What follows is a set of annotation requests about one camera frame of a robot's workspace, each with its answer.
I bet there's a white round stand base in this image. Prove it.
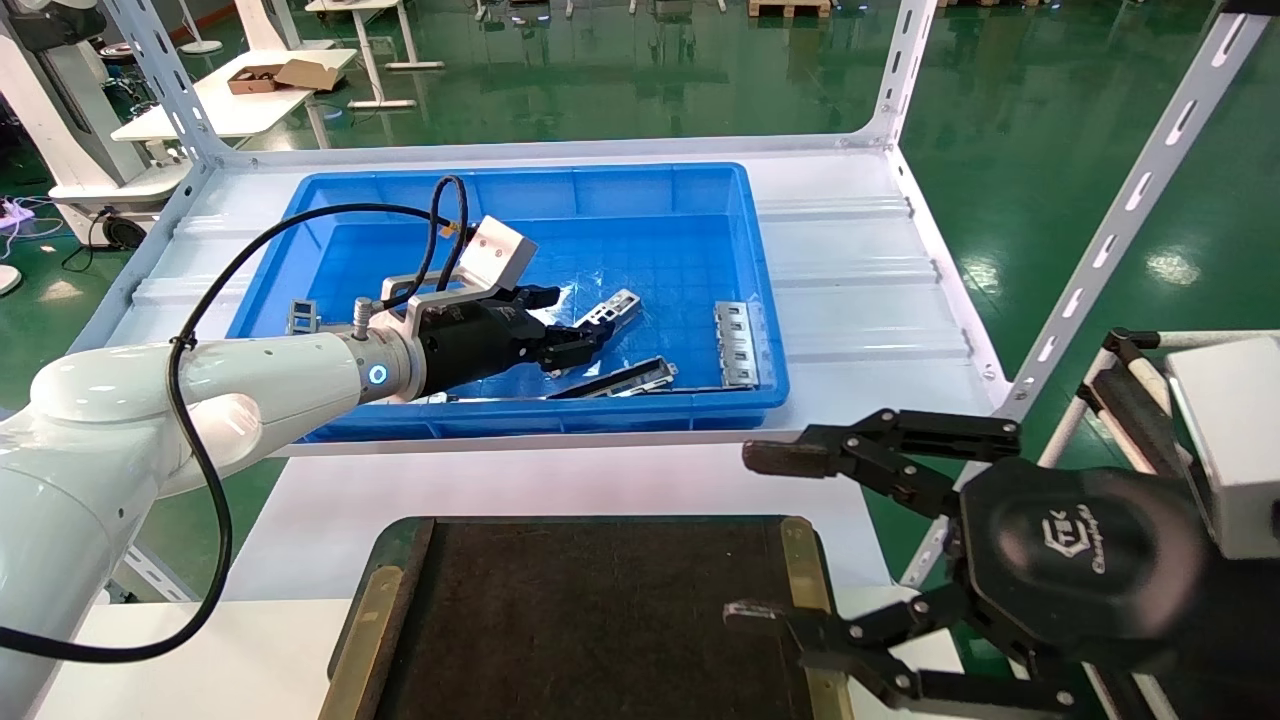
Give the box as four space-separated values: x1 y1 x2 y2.
178 0 225 56

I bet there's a blue plastic bin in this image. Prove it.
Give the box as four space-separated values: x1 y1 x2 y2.
225 162 791 443

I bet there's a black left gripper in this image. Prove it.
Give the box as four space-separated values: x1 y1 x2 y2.
410 285 612 397

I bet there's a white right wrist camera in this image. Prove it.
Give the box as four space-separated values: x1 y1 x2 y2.
1165 335 1280 561

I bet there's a flat slotted metal bracket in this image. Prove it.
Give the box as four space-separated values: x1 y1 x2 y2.
714 300 762 390

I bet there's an open flat cardboard box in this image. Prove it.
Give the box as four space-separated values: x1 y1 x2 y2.
228 58 341 97

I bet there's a black left wrist camera cable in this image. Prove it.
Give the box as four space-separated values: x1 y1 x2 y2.
0 175 473 666

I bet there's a white table with box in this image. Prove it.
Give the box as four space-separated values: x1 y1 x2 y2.
110 48 359 143

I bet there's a dark long metal part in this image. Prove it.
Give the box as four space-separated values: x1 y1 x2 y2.
547 357 680 401

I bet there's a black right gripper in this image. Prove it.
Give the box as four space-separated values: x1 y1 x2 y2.
724 410 1213 717

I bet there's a small silver metal bracket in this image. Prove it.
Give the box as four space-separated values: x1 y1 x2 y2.
575 289 644 336

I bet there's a white machine with black wheel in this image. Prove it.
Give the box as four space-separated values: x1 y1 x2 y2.
0 0 191 251

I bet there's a white desk with legs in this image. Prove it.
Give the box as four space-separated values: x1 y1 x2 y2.
305 0 446 109

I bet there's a black tray container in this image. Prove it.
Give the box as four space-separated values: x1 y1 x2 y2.
318 515 853 720

